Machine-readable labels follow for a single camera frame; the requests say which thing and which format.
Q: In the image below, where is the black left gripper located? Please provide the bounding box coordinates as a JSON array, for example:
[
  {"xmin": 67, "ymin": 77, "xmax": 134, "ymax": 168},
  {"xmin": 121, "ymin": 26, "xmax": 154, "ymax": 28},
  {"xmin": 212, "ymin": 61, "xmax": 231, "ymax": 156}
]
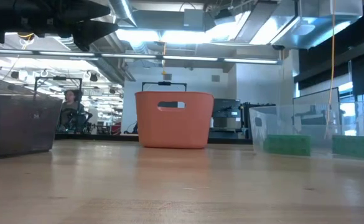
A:
[{"xmin": 16, "ymin": 0, "xmax": 119, "ymax": 52}]

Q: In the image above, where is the clear plastic bin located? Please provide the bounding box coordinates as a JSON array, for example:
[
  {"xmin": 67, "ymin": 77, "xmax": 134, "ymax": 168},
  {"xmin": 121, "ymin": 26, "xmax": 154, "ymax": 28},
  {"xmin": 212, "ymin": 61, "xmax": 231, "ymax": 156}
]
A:
[{"xmin": 249, "ymin": 102, "xmax": 364, "ymax": 162}]

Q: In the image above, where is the green toy brick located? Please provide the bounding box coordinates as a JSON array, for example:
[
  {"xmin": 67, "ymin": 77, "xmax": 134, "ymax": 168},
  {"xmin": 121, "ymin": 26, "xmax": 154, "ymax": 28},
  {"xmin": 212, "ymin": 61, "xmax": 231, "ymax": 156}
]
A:
[
  {"xmin": 332, "ymin": 134, "xmax": 364, "ymax": 161},
  {"xmin": 263, "ymin": 134, "xmax": 312, "ymax": 157}
]

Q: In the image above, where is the person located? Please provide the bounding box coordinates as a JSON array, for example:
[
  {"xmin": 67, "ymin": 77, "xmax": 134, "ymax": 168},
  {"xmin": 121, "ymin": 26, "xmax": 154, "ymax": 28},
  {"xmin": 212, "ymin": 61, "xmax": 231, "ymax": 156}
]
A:
[{"xmin": 58, "ymin": 89, "xmax": 92, "ymax": 133}]

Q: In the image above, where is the grey ceiling box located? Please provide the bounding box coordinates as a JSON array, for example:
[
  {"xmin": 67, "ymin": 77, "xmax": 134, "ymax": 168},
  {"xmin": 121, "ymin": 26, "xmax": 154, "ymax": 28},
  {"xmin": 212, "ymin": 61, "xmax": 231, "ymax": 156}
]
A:
[{"xmin": 183, "ymin": 8, "xmax": 206, "ymax": 30}]

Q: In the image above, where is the long ceiling light strip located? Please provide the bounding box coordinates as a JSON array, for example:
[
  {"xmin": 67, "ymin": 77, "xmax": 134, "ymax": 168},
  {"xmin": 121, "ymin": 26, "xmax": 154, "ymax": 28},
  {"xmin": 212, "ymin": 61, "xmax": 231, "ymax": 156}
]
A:
[{"xmin": 0, "ymin": 48, "xmax": 279, "ymax": 65}]

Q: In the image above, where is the smoky grey plastic bin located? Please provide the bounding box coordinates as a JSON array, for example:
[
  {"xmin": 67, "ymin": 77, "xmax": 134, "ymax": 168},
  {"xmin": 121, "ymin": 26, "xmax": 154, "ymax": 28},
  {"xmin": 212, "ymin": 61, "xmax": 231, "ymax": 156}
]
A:
[{"xmin": 0, "ymin": 76, "xmax": 63, "ymax": 160}]

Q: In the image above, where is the orange plastic bin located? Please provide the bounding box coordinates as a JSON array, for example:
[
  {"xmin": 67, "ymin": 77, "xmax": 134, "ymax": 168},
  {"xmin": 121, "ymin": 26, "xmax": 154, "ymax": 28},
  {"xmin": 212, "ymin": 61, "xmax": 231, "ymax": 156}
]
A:
[{"xmin": 134, "ymin": 91, "xmax": 215, "ymax": 149}]

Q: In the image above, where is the black printer cabinet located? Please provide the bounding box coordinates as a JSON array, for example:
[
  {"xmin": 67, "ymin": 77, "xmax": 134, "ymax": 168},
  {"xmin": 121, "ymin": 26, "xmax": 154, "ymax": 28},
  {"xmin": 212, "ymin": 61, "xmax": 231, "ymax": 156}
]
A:
[{"xmin": 212, "ymin": 98, "xmax": 242, "ymax": 139}]

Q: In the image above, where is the round silver ceiling duct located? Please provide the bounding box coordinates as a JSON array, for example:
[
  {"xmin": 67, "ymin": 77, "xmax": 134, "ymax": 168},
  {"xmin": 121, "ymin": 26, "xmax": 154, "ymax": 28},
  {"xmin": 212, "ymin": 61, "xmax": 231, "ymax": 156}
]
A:
[{"xmin": 108, "ymin": 0, "xmax": 138, "ymax": 28}]

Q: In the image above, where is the black aluminium table frame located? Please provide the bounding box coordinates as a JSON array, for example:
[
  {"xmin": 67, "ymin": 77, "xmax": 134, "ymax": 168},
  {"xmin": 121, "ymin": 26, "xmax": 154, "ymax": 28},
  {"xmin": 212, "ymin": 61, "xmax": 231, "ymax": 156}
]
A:
[{"xmin": 54, "ymin": 133, "xmax": 253, "ymax": 144}]

